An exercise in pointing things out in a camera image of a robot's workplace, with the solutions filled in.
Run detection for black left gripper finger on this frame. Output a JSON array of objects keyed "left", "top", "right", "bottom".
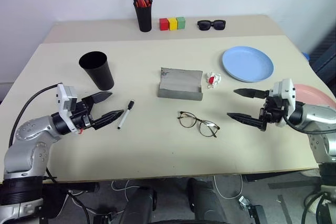
[
  {"left": 92, "top": 109, "right": 125, "bottom": 131},
  {"left": 88, "top": 91, "right": 113, "bottom": 105}
]

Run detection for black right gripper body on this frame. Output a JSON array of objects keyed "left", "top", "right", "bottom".
[{"left": 258, "top": 94, "right": 288, "bottom": 124}]

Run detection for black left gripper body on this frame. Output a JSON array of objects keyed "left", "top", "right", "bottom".
[{"left": 70, "top": 96, "right": 97, "bottom": 131}]

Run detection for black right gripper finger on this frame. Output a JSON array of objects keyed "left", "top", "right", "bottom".
[
  {"left": 233, "top": 88, "right": 270, "bottom": 99},
  {"left": 226, "top": 112, "right": 267, "bottom": 132}
]

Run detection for white marker pen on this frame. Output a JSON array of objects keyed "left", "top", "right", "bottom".
[{"left": 117, "top": 99, "right": 135, "bottom": 130}]

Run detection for white red wrapper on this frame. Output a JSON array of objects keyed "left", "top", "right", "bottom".
[{"left": 205, "top": 71, "right": 222, "bottom": 90}]

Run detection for pink plate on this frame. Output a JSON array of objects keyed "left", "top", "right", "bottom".
[{"left": 292, "top": 83, "right": 336, "bottom": 111}]

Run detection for thin brown frame eyeglasses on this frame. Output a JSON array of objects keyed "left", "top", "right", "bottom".
[{"left": 177, "top": 111, "right": 221, "bottom": 138}]

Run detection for grey glasses case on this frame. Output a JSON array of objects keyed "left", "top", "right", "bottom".
[{"left": 157, "top": 67, "right": 203, "bottom": 102}]

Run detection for black plastic cup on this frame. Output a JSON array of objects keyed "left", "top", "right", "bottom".
[{"left": 78, "top": 51, "right": 115, "bottom": 91}]

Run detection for light blue plate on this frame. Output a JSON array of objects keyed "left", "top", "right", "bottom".
[{"left": 222, "top": 46, "right": 275, "bottom": 83}]

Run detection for black sunglasses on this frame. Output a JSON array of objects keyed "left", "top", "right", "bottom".
[{"left": 196, "top": 19, "right": 227, "bottom": 31}]

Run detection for black tool holder cup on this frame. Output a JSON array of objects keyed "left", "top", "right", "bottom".
[{"left": 134, "top": 4, "right": 153, "bottom": 33}]

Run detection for dark rounded shape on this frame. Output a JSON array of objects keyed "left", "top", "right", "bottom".
[
  {"left": 119, "top": 186, "right": 158, "bottom": 224},
  {"left": 185, "top": 178, "right": 228, "bottom": 224}
]

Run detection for yellow wooden block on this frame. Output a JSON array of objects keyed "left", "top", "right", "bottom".
[{"left": 167, "top": 17, "right": 179, "bottom": 31}]

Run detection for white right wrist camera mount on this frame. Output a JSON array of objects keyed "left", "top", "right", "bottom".
[{"left": 271, "top": 78, "right": 298, "bottom": 128}]

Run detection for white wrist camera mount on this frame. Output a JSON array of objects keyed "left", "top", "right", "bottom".
[
  {"left": 56, "top": 82, "right": 81, "bottom": 135},
  {"left": 271, "top": 78, "right": 298, "bottom": 128}
]

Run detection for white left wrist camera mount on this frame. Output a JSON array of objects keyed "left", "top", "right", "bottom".
[{"left": 56, "top": 82, "right": 81, "bottom": 135}]

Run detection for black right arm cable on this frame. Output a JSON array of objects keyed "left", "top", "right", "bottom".
[{"left": 285, "top": 115, "right": 336, "bottom": 134}]

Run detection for black table frame bar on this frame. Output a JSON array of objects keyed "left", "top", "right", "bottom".
[
  {"left": 43, "top": 182, "right": 100, "bottom": 194},
  {"left": 241, "top": 172, "right": 320, "bottom": 183}
]

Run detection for white floor cable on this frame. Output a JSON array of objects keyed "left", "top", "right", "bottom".
[
  {"left": 212, "top": 174, "right": 244, "bottom": 200},
  {"left": 110, "top": 179, "right": 139, "bottom": 201}
]

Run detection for metal caster bracket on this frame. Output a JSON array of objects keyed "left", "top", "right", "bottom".
[{"left": 238, "top": 195, "right": 267, "bottom": 224}]

